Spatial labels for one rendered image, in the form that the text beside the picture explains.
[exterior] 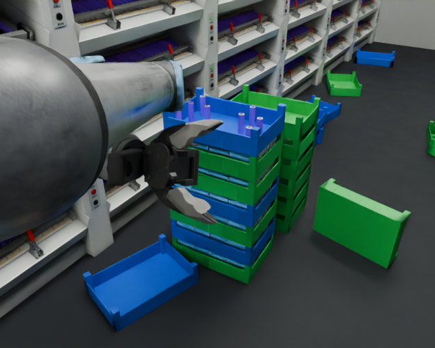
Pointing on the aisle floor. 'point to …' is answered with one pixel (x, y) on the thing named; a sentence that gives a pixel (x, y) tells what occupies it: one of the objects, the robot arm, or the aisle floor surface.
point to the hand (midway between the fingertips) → (217, 174)
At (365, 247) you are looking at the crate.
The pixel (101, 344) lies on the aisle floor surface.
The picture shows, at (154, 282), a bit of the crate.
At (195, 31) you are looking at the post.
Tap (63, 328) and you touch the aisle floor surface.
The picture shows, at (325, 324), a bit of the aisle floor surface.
